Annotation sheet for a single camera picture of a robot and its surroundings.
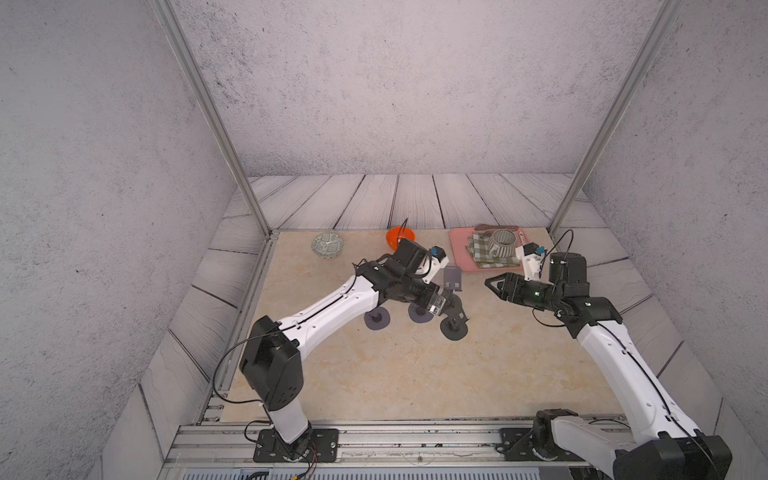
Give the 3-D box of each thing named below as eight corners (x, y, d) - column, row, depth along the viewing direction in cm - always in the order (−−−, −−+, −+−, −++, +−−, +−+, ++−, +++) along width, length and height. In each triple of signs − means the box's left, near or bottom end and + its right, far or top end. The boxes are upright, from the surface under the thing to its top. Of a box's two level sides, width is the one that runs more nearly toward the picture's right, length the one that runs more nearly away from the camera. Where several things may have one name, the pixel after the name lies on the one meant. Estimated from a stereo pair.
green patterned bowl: (310, 258, 113) (308, 253, 111) (315, 237, 120) (313, 232, 118) (341, 258, 113) (340, 253, 111) (344, 237, 120) (343, 232, 118)
